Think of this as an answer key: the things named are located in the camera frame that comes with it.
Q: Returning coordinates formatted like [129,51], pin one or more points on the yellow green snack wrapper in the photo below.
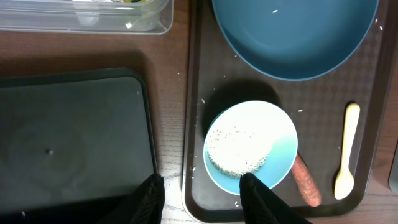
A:
[128,1]

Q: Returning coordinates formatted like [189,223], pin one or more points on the black waste bin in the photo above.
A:
[72,139]

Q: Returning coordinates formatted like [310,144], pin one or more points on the dark brown serving tray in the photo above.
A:
[218,78]

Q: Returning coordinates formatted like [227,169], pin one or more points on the grey dishwasher rack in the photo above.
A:
[393,176]

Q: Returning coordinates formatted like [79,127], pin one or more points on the cream plastic spoon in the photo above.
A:
[344,182]

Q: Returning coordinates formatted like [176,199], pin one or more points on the orange carrot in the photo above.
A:
[305,182]

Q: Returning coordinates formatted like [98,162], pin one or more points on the clear plastic waste bin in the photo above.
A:
[154,17]

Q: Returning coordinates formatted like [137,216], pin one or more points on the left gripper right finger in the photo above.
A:
[262,206]

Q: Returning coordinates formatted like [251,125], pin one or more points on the dark blue plate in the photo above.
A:
[294,39]

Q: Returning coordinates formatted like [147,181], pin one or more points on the light blue rice bowl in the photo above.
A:
[255,137]

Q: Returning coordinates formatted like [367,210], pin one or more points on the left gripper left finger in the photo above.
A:
[143,206]

